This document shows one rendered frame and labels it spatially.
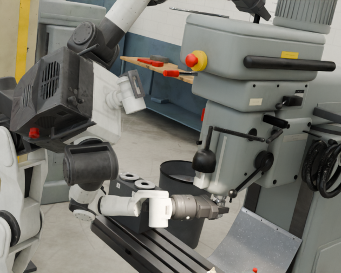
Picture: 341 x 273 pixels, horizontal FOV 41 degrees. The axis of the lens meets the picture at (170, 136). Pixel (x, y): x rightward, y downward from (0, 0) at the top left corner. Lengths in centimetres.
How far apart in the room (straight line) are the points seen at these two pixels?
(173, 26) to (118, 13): 657
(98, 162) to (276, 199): 88
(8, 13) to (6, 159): 137
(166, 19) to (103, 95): 685
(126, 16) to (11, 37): 144
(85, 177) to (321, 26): 92
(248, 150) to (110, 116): 46
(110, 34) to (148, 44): 705
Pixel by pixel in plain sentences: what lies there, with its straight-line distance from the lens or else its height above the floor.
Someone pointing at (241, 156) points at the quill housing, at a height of 147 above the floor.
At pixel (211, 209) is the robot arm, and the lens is 161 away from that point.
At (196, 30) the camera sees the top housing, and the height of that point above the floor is 184.
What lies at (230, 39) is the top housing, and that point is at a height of 184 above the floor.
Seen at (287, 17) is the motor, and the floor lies 192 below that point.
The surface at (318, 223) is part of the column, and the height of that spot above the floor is 118.
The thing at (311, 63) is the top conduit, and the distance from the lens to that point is 154.
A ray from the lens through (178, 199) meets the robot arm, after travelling 157.
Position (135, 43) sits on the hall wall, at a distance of 892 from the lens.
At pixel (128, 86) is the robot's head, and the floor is 164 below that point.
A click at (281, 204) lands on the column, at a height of 119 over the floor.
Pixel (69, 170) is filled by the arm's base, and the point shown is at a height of 141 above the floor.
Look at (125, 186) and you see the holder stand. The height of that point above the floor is 112.
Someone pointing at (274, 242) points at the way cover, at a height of 104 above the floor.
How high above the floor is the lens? 192
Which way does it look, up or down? 16 degrees down
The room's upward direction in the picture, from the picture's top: 10 degrees clockwise
